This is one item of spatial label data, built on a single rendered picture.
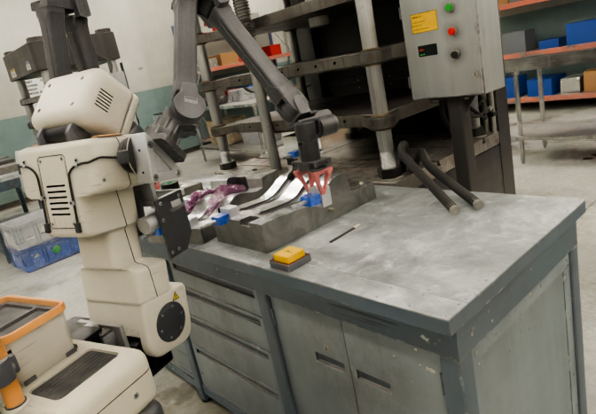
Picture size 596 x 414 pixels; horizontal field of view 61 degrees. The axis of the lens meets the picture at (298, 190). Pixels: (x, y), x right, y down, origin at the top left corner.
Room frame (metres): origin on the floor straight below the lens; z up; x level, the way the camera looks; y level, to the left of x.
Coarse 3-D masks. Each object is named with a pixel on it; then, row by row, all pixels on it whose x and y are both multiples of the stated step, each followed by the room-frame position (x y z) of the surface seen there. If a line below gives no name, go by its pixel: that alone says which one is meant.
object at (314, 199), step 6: (312, 186) 1.39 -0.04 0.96; (312, 192) 1.37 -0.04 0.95; (318, 192) 1.35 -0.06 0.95; (330, 192) 1.36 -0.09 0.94; (300, 198) 1.35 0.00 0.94; (306, 198) 1.33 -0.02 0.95; (312, 198) 1.32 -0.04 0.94; (318, 198) 1.34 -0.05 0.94; (324, 198) 1.34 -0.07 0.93; (330, 198) 1.36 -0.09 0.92; (294, 204) 1.31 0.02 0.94; (300, 204) 1.31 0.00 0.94; (306, 204) 1.33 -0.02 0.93; (312, 204) 1.32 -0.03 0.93; (318, 204) 1.35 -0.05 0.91; (324, 204) 1.34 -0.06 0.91; (330, 204) 1.36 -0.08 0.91
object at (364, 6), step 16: (288, 0) 3.26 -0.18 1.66; (368, 0) 1.93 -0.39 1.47; (368, 16) 1.93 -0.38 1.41; (288, 32) 3.26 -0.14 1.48; (368, 32) 1.93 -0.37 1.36; (368, 48) 1.93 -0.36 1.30; (208, 64) 2.84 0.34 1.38; (304, 80) 3.27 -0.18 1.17; (368, 80) 1.95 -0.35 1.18; (208, 96) 2.82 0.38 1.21; (304, 96) 3.25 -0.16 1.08; (384, 96) 1.93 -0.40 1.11; (384, 112) 1.93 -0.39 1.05; (480, 128) 2.35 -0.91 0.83; (224, 144) 2.82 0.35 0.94; (384, 144) 1.93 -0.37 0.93; (224, 160) 2.82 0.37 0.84; (384, 160) 1.93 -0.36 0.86; (384, 176) 1.92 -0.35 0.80; (400, 176) 1.91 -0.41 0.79
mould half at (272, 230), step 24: (288, 192) 1.62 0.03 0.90; (336, 192) 1.55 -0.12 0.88; (360, 192) 1.62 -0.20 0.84; (240, 216) 1.47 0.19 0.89; (264, 216) 1.42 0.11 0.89; (288, 216) 1.42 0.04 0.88; (312, 216) 1.48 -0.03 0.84; (336, 216) 1.54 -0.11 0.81; (240, 240) 1.45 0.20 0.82; (264, 240) 1.35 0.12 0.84; (288, 240) 1.41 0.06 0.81
